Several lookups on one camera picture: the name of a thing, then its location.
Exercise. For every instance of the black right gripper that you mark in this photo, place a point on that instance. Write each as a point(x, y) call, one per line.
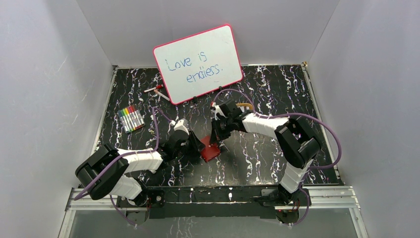
point(216, 135)

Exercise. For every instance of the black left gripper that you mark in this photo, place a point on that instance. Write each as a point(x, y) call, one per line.
point(191, 144)

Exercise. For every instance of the orange oval tray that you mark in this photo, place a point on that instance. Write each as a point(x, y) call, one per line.
point(245, 107)

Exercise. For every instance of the red card holder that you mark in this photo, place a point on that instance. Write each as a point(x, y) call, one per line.
point(210, 151)

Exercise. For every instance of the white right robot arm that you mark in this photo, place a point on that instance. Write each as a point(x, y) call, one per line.
point(297, 140)

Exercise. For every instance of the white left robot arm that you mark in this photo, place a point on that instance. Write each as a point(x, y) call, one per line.
point(105, 172)

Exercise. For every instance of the white marker pen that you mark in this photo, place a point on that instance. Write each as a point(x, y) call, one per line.
point(161, 95)

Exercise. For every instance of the pack of coloured markers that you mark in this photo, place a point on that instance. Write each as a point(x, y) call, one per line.
point(131, 118)

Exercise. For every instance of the red capped marker pen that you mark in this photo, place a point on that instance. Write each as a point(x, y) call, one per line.
point(154, 88)

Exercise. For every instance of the pink framed whiteboard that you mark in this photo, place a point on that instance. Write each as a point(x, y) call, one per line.
point(198, 64)

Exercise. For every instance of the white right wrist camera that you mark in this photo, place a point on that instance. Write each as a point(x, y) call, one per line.
point(216, 110)

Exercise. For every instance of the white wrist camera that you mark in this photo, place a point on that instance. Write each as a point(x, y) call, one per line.
point(216, 110)
point(180, 125)

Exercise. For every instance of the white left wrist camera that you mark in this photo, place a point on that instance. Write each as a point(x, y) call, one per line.
point(180, 125)

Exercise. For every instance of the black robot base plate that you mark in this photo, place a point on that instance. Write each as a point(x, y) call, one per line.
point(218, 201)

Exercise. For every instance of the aluminium frame rail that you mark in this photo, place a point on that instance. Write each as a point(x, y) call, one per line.
point(322, 197)

